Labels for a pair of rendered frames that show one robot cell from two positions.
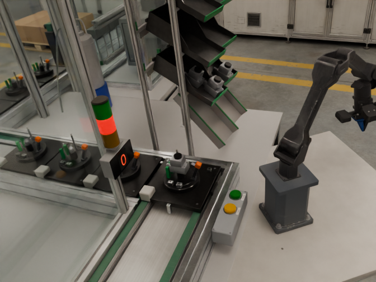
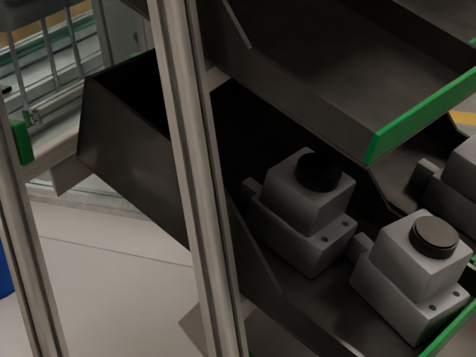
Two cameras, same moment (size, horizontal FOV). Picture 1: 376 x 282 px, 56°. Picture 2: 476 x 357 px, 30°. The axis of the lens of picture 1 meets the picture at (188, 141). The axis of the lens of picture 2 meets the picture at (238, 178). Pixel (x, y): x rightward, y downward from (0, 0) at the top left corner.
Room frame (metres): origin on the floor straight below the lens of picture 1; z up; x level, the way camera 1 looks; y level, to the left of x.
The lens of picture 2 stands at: (0.76, -0.10, 1.55)
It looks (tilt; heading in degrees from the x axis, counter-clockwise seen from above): 25 degrees down; 8
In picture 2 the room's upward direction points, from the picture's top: 8 degrees counter-clockwise
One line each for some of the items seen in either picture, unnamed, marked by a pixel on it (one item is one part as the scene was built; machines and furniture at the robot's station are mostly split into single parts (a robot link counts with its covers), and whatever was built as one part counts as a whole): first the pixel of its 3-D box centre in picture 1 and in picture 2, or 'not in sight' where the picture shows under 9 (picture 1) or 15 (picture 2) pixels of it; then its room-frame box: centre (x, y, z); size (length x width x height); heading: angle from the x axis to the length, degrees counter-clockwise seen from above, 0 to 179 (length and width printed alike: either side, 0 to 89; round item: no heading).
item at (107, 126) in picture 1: (106, 123); not in sight; (0.91, 0.23, 1.33); 0.05 x 0.05 x 0.05
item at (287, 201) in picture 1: (286, 194); not in sight; (0.90, -0.32, 0.96); 0.15 x 0.15 x 0.20; 12
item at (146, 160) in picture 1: (121, 161); not in sight; (1.14, 0.27, 1.01); 0.24 x 0.24 x 0.13; 64
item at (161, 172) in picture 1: (182, 182); not in sight; (1.03, 0.04, 0.96); 0.24 x 0.24 x 0.02; 64
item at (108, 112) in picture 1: (102, 108); not in sight; (0.91, 0.23, 1.38); 0.05 x 0.05 x 0.05
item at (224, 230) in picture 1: (230, 215); not in sight; (0.86, -0.11, 0.93); 0.21 x 0.07 x 0.06; 154
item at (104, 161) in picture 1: (109, 135); not in sight; (0.91, 0.23, 1.29); 0.12 x 0.05 x 0.25; 154
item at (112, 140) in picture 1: (109, 137); not in sight; (0.91, 0.23, 1.28); 0.05 x 0.05 x 0.05
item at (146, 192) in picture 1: (147, 193); not in sight; (0.99, 0.17, 0.97); 0.05 x 0.05 x 0.04; 64
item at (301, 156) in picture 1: (289, 151); not in sight; (0.90, -0.32, 1.15); 0.09 x 0.07 x 0.06; 34
